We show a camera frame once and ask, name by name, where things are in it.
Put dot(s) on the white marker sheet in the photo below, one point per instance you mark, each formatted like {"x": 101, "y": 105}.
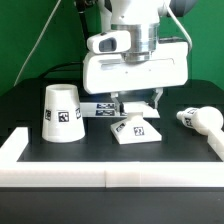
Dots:
{"x": 106, "y": 109}

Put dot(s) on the white lamp shade cone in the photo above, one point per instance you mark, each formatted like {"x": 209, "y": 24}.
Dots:
{"x": 62, "y": 120}

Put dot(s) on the white lamp bulb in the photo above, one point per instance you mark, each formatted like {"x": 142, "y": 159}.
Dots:
{"x": 201, "y": 119}

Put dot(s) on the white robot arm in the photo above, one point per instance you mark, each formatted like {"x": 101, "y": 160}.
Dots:
{"x": 129, "y": 60}

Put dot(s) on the white U-shaped border fence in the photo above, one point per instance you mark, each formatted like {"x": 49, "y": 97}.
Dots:
{"x": 14, "y": 173}

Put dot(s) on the white lamp base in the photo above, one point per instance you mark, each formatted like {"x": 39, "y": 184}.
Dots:
{"x": 134, "y": 129}

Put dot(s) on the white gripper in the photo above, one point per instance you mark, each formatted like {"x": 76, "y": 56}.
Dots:
{"x": 109, "y": 73}

